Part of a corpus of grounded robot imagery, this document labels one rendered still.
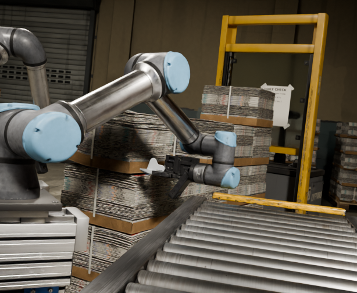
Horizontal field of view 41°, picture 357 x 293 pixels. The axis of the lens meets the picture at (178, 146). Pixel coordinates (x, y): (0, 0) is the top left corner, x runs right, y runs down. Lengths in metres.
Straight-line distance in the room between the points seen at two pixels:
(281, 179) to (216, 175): 1.90
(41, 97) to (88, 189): 0.45
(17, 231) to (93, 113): 0.34
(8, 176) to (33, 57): 0.88
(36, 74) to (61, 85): 7.59
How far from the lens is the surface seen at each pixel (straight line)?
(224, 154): 1.60
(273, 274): 0.89
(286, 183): 3.48
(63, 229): 1.27
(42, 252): 1.28
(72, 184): 2.01
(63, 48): 9.73
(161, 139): 1.93
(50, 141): 1.09
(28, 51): 2.01
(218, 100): 2.93
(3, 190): 1.22
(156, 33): 9.23
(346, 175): 7.22
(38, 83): 2.08
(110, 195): 1.88
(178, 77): 1.34
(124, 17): 9.37
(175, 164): 1.69
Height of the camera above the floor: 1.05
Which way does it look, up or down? 3 degrees down
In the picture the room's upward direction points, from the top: 6 degrees clockwise
